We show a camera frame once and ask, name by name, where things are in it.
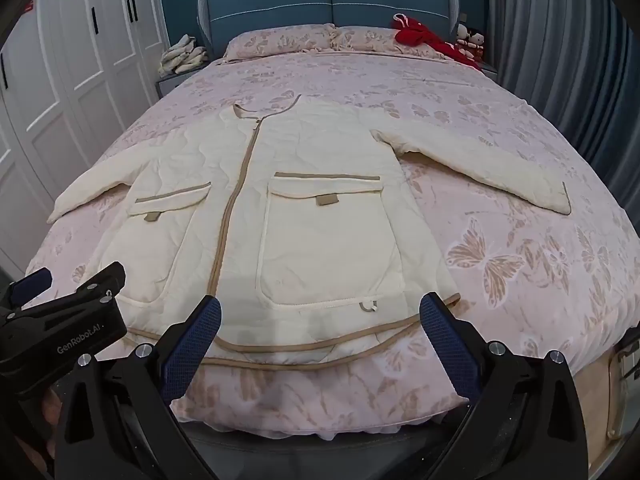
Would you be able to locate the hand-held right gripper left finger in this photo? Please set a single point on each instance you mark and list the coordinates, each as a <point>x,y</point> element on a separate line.
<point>192,345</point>

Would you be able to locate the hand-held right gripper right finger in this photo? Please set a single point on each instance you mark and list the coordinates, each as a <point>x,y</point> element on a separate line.
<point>447,345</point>

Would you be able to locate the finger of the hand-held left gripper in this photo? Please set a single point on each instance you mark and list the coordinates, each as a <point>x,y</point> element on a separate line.
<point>102,280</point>
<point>31,282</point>

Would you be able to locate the cream quilted jacket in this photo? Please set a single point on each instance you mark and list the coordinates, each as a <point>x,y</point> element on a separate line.
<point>310,210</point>

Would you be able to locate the pink floral bed blanket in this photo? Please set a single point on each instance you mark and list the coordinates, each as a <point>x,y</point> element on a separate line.
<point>500,260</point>

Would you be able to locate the white wardrobe doors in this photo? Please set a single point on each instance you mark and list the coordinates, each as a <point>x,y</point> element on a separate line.
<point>65,90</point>

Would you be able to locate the blue nightstand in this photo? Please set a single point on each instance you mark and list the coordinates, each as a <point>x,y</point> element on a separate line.
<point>489,70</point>
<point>175,82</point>

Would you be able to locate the pile of beige cloths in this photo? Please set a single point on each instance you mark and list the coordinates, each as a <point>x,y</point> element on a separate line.
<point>182,55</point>

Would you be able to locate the red paper door decal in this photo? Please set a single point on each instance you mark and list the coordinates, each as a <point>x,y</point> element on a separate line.
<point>27,6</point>

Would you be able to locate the pink floral pillow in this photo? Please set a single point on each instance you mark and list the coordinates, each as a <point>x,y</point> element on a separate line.
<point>280,42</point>
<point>367,40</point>

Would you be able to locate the small doll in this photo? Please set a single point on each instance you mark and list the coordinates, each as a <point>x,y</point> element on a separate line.
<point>463,35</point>
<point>476,44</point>

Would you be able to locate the red cloth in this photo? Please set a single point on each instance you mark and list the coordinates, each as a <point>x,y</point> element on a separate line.
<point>430,40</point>

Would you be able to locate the grey curtain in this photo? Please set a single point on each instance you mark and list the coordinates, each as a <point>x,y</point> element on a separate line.
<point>565,45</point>

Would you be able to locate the blue upholstered headboard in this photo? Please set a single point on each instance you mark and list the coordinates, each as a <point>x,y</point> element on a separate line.
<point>330,0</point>

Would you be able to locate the wooden bed frame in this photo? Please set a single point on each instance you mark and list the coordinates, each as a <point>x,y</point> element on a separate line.
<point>605,400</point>

